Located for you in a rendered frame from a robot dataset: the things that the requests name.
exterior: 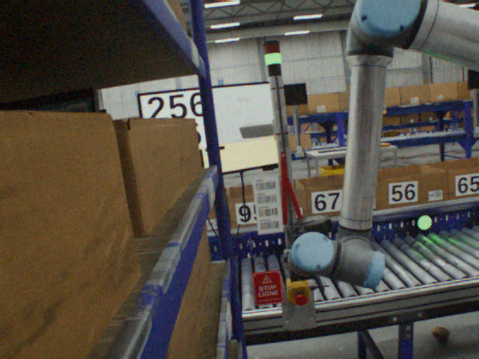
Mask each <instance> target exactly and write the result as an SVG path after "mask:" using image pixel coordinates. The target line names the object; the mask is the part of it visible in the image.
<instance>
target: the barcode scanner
mask: <svg viewBox="0 0 479 359"><path fill-rule="evenodd" d="M294 226H303V227H304V230H305V233H309V232H319V233H321V234H324V233H326V232H332V231H333V230H334V227H333V223H332V221H331V219H330V218H329V217H328V216H327V215H315V216H307V217H304V218H300V219H298V221H296V222H295V223H294Z"/></svg>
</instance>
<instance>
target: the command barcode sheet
mask: <svg viewBox="0 0 479 359"><path fill-rule="evenodd" d="M279 180H281V175H278V174H261V175H253V176H252V184H253V192H254V199H255V206H256V214H257V227H258V229H257V235H259V234H267V233H274V232H283V225H282V207H281V192H280V183H279Z"/></svg>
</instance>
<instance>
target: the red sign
mask: <svg viewBox="0 0 479 359"><path fill-rule="evenodd" d="M251 275H252V287H253V295H254V301H255V306H262V305H268V304H276V303H284V300H283V297H284V296H287V291H283V290H282V278H281V270H280V269H278V270H271V271H264V272H256V273H251Z"/></svg>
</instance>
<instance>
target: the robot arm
mask: <svg viewBox="0 0 479 359"><path fill-rule="evenodd" d="M394 48H399V49H402V50H412V51H416V52H418V53H421V54H424V55H427V56H432V57H434V58H437V59H439V60H442V61H444V62H449V63H451V64H455V65H458V66H460V67H463V68H468V69H471V70H474V71H477V72H479V12H478V11H475V10H472V9H467V8H464V7H460V6H458V5H455V4H452V3H448V2H444V1H441V0H357V1H356V5H355V8H354V11H353V13H352V16H351V21H350V25H349V33H348V38H347V50H346V59H347V60H348V61H349V63H350V64H351V65H352V81H351V90H350V92H351V97H350V106H349V122H348V131H347V140H346V144H347V147H346V164H345V173H344V181H343V191H342V199H341V208H340V219H339V225H338V232H337V233H336V235H335V240H329V239H328V238H327V237H325V236H324V235H323V234H321V233H319V232H309V233H305V230H304V227H303V226H295V227H289V228H288V235H289V238H290V240H291V244H292V249H291V251H290V252H289V255H287V257H285V258H284V263H288V266H289V268H290V281H291V283H292V282H296V281H300V280H311V279H314V280H315V279H316V276H322V277H324V278H328V279H331V280H338V281H340V282H343V283H346V284H347V283H348V284H352V285H356V286H361V287H363V288H364V289H365V288H367V289H375V288H376V287H377V286H378V285H379V283H380V280H381V277H382V273H383V270H384V266H385V262H386V258H385V256H384V254H382V253H380V252H379V251H373V250H372V249H371V245H370V238H371V230H372V224H371V222H372V215H373V208H374V201H375V194H376V181H377V174H378V167H379V164H378V160H379V152H380V146H381V126H382V119H383V105H384V98H385V96H384V91H385V85H386V80H385V78H386V72H387V65H389V64H390V63H391V62H392V61H393V53H394ZM313 274H314V275H313Z"/></svg>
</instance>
